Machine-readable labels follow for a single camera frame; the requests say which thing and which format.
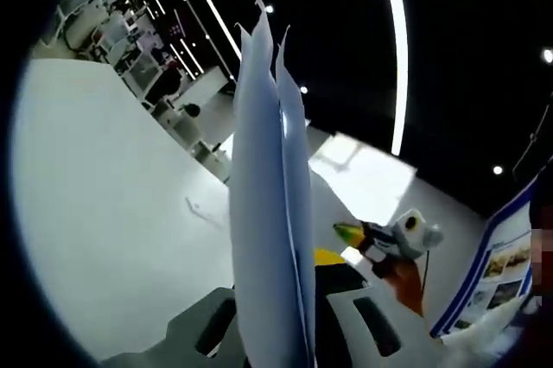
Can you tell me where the long ceiling light strip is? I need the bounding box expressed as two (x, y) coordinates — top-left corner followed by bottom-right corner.
(180, 0), (243, 60)
(376, 0), (410, 156)

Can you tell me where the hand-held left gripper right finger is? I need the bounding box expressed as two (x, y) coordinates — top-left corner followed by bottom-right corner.
(313, 247), (431, 368)

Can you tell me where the blue white wall poster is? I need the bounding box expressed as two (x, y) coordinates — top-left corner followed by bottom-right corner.
(429, 177), (541, 339)

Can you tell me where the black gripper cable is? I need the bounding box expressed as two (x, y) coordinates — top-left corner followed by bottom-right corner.
(421, 249), (431, 317)

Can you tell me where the white office chair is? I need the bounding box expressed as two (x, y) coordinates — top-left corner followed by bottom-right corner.
(166, 111), (202, 151)
(124, 56), (163, 101)

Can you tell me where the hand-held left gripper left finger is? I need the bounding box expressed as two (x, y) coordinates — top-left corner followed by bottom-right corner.
(166, 284), (248, 368)

